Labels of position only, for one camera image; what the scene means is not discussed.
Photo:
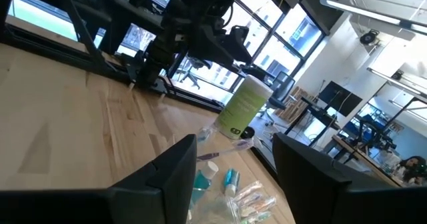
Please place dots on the purple toothbrush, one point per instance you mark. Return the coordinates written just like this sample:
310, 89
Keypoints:
253, 200
240, 145

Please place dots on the wrapped white toothbrush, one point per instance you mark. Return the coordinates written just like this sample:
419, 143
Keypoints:
248, 189

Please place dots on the orange toothbrush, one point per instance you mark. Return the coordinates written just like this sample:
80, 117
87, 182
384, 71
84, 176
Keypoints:
262, 204

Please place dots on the wooden pallet stack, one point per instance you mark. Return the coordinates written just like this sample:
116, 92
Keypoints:
295, 104

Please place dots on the person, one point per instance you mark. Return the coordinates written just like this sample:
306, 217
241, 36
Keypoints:
412, 165

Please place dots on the black office chair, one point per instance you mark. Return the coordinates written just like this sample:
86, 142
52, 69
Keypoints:
195, 67
282, 87

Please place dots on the black background robot arm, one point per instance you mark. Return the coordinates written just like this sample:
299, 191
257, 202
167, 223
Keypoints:
373, 134

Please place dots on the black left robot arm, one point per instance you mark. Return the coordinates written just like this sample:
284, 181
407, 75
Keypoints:
156, 57

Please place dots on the black monitor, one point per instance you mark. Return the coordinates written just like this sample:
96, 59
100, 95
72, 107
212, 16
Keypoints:
340, 97

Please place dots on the black curved table clamp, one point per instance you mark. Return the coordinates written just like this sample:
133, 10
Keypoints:
247, 133

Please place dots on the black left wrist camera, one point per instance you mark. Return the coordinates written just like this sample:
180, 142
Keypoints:
241, 44

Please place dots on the long ceiling light bar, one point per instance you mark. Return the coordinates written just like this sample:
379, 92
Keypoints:
367, 14

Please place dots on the green disinfecting wipes canister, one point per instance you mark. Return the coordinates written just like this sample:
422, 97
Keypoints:
243, 107

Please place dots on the black ceiling camera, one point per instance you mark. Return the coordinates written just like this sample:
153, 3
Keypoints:
397, 75
368, 37

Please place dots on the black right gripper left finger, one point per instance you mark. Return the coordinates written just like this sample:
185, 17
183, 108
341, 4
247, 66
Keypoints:
160, 190

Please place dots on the clear acrylic organizer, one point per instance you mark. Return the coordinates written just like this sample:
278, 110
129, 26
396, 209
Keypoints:
200, 137

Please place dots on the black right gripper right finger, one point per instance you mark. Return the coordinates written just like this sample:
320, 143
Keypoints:
310, 177

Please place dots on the black background station frame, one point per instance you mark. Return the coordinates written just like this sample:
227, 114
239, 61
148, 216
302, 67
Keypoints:
363, 124

